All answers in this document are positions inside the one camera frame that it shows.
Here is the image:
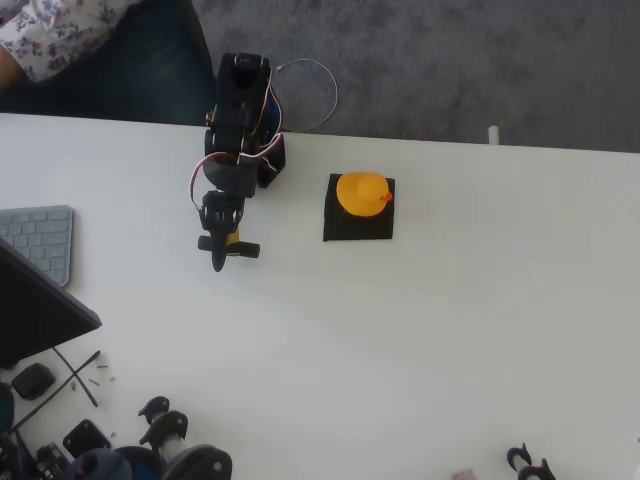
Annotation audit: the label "yellow rubber duck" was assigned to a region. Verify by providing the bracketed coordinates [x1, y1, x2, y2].
[335, 171, 394, 219]

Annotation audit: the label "bare forearm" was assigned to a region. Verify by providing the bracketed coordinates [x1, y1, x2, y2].
[0, 42, 34, 94]

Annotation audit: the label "black square box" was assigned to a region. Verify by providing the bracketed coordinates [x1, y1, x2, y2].
[322, 173, 396, 244]

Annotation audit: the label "black square mounting plate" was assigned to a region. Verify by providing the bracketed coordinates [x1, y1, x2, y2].
[62, 418, 113, 459]

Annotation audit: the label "person in floral shirt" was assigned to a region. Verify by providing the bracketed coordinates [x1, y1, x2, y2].
[0, 0, 219, 126]

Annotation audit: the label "grey keyboard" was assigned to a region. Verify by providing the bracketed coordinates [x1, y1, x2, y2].
[0, 204, 75, 287]

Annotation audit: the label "thin black stick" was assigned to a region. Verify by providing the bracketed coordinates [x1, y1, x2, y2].
[52, 346, 100, 408]
[5, 350, 102, 436]

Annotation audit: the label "black laptop screen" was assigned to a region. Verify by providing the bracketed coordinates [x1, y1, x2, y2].
[0, 237, 103, 370]

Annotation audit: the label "blue plastic clamp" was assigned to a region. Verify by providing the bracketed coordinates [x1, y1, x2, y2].
[115, 445, 167, 480]

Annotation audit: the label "small black rounded box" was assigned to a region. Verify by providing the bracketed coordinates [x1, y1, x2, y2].
[11, 363, 56, 401]

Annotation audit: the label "white floral shirt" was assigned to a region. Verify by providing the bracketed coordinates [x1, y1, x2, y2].
[0, 0, 144, 84]

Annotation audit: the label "dark round object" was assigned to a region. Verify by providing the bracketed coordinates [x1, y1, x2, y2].
[0, 382, 16, 434]

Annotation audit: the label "black circuit board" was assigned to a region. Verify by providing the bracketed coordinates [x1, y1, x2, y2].
[33, 442, 72, 480]

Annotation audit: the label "black stand with clamp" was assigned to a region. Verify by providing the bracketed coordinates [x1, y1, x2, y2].
[506, 442, 558, 480]

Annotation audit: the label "black tube camera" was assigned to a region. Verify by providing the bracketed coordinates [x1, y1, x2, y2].
[196, 235, 262, 260]

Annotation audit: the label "red white servo wire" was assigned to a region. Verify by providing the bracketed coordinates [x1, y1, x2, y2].
[189, 152, 231, 209]
[238, 69, 286, 174]

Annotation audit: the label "thin grey cable loop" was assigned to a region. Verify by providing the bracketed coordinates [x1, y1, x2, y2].
[273, 58, 339, 134]

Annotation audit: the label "black cable bundle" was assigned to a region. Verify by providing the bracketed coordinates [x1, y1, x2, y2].
[0, 433, 26, 480]

